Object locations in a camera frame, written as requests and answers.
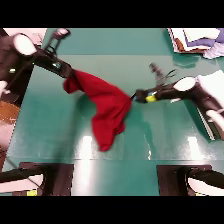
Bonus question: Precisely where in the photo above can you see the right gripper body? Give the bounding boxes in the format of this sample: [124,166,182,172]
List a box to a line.
[133,88,158,104]

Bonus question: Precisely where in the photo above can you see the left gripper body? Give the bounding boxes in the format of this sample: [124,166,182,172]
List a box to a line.
[49,54,76,80]

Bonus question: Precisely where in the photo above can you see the red T-shirt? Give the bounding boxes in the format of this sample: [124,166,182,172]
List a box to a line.
[62,68,134,153]

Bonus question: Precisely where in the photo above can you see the purple garment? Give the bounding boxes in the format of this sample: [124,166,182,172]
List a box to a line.
[185,28,224,48]

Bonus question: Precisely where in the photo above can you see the pale lilac garment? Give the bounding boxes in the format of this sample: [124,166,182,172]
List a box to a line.
[201,41,224,61]

